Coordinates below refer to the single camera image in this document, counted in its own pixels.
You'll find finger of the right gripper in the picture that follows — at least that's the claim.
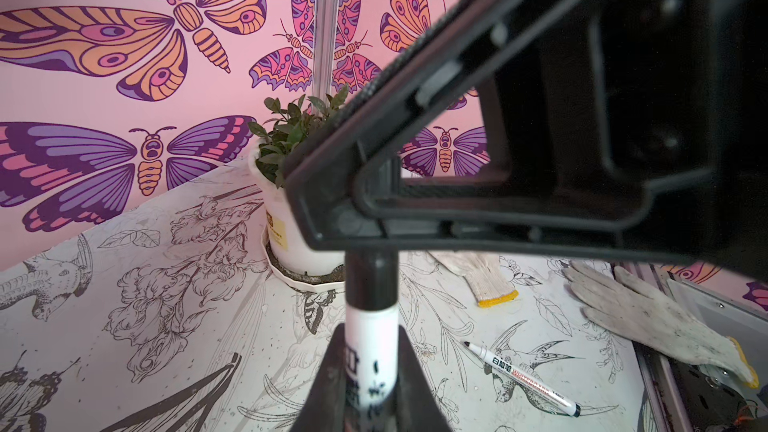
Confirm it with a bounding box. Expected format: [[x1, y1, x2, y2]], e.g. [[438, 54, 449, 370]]
[[292, 0, 767, 264]]

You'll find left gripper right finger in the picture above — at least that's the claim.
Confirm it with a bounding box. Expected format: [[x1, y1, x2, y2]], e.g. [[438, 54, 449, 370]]
[[395, 326, 452, 432]]

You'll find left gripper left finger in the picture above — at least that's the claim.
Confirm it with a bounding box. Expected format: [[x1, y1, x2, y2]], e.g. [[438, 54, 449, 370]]
[[290, 323, 346, 432]]

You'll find white marker pen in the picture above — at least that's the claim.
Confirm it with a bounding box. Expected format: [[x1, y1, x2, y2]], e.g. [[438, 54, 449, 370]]
[[464, 341, 582, 417], [343, 248, 402, 432]]

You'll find black pen cap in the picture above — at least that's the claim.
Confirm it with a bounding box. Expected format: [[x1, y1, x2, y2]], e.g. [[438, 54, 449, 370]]
[[344, 248, 399, 311]]

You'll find white work glove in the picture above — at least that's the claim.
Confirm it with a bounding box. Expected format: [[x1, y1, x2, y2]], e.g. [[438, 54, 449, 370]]
[[562, 261, 760, 388], [429, 251, 519, 308]]

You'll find potted green plant white pot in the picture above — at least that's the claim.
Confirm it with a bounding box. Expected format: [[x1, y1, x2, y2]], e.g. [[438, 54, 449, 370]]
[[248, 86, 349, 293]]

